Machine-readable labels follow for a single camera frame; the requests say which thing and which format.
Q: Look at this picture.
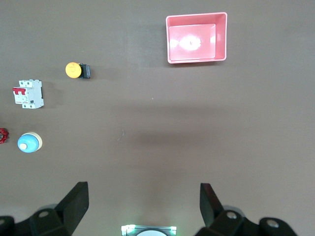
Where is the blue and cream bell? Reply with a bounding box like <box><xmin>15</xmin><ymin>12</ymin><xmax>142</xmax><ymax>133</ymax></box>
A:
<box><xmin>17</xmin><ymin>132</ymin><xmax>43</xmax><ymax>153</ymax></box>

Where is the white circuit breaker red switch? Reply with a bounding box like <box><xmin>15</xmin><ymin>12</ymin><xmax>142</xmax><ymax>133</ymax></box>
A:
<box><xmin>12</xmin><ymin>79</ymin><xmax>45</xmax><ymax>109</ymax></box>

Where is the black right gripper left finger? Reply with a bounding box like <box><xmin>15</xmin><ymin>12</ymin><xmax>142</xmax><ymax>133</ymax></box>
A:
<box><xmin>0</xmin><ymin>181</ymin><xmax>90</xmax><ymax>236</ymax></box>

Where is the pink plastic box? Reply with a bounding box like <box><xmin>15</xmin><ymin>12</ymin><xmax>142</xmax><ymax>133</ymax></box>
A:
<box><xmin>165</xmin><ymin>12</ymin><xmax>228</xmax><ymax>64</ymax></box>

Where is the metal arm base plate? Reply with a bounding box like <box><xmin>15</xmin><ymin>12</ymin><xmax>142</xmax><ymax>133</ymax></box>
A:
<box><xmin>121</xmin><ymin>224</ymin><xmax>178</xmax><ymax>236</ymax></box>

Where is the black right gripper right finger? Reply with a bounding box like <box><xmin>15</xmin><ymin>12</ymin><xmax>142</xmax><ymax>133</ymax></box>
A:
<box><xmin>194</xmin><ymin>182</ymin><xmax>300</xmax><ymax>236</ymax></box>

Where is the brass valve red handwheel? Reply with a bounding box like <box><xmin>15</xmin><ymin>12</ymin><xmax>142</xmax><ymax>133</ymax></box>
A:
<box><xmin>0</xmin><ymin>127</ymin><xmax>9</xmax><ymax>145</ymax></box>

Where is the yellow push button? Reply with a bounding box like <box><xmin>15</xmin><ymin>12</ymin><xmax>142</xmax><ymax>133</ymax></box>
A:
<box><xmin>65</xmin><ymin>61</ymin><xmax>92</xmax><ymax>80</ymax></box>

